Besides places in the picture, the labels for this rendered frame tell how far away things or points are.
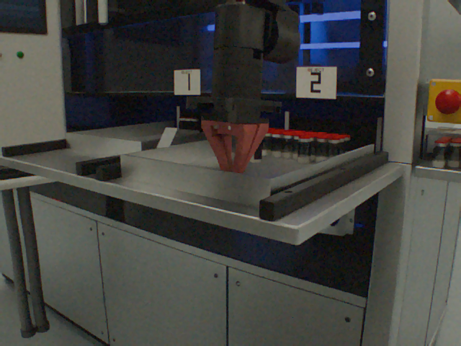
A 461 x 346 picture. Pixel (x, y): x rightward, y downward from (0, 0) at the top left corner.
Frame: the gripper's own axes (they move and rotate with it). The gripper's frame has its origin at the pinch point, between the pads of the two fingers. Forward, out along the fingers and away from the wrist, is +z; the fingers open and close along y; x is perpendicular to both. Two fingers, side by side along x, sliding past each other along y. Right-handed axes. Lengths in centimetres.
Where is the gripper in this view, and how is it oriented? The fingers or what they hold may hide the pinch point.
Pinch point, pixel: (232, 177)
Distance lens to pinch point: 48.7
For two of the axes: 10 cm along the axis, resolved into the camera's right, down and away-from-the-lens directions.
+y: 6.2, -1.0, 7.8
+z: -0.5, 9.9, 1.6
